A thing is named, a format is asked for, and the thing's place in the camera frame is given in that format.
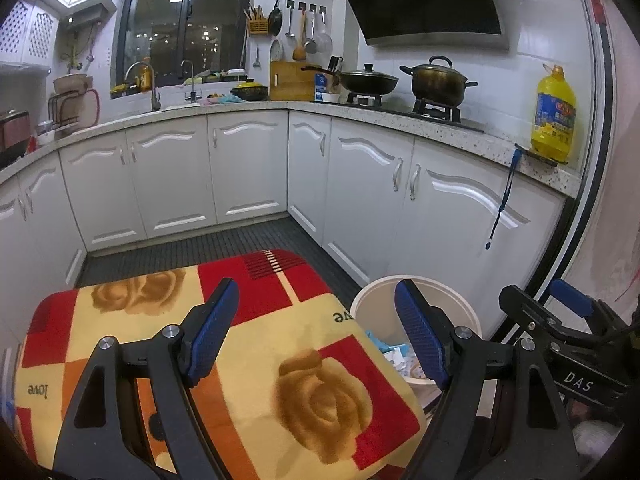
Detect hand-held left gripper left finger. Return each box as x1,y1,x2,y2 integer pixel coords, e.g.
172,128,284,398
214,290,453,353
52,278,240,480

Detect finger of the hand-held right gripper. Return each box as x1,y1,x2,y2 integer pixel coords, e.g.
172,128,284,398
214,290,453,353
498,285,561,343
549,280,608,323

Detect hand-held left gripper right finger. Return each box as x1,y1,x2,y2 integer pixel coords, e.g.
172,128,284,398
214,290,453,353
394,279,583,480

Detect blue wet wipes packet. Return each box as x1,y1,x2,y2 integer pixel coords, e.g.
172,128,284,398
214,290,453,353
366,330,401,356

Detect beige plastic bucket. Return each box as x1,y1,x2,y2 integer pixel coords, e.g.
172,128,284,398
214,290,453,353
349,275,483,386

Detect red yellow printed blanket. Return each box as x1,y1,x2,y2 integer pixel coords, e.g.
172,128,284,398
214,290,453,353
12,248,428,480

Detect dark ribbed floor mat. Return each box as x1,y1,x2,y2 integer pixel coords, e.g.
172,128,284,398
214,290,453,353
77,212,363,301

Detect white base cabinets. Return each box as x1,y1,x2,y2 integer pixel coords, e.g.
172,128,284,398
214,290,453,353
0,107,568,301

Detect large yellow oil bottle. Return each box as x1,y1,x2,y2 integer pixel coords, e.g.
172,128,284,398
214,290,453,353
530,65,578,163

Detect black gas stove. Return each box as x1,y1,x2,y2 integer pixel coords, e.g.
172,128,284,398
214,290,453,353
345,91,483,131

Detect tall metal faucet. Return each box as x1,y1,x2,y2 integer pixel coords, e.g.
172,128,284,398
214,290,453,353
125,61,162,112

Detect small metal faucet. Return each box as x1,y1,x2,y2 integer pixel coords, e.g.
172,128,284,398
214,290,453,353
180,60,203,103

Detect black pot with yellow lid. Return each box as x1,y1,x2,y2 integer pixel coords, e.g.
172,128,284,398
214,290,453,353
230,79,271,101

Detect brass stock pot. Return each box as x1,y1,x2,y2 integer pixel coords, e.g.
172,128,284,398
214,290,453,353
399,56,478,106

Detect black wok with lid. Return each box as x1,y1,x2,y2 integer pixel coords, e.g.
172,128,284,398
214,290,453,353
300,63,400,95

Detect wooden cutting board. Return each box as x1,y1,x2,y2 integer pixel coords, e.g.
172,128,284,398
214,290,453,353
269,60,321,102

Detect copper rice cooker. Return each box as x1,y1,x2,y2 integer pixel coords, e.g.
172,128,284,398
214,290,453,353
0,110,31,153

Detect beige clay pot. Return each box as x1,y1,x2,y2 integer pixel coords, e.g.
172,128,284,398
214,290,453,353
52,74,93,95

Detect hanging wooden spoon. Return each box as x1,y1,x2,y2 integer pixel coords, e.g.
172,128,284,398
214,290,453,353
292,10,307,61

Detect hanging metal skimmer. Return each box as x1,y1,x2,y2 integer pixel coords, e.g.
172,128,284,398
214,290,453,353
304,10,333,54

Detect dark kitchen window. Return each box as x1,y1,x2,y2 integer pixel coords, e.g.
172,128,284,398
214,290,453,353
116,0,256,93

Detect wooden chopstick holder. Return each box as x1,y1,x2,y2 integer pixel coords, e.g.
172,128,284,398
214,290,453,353
243,5,271,36

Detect black range hood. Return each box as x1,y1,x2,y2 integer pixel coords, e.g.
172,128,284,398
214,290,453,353
327,0,511,51

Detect white water heater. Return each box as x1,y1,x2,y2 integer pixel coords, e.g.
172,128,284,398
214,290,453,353
65,4,117,28

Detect white lattice upper cabinets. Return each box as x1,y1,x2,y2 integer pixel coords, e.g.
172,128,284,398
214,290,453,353
0,0,131,68

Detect blue lanyard with tag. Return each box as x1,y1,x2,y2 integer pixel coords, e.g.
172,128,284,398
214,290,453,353
487,147,521,252

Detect black sliding door frame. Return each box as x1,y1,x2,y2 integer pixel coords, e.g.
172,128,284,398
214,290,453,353
530,0,623,311

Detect wire dish rack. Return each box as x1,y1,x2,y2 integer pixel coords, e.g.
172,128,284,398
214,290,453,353
47,87,103,133

